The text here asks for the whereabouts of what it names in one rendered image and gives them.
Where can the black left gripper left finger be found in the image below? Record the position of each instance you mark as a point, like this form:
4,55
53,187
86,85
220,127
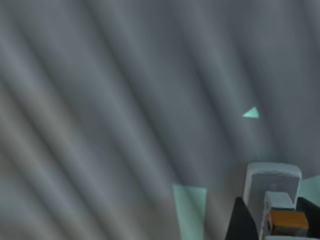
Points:
241,222

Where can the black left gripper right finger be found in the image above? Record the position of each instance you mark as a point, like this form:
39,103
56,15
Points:
311,212

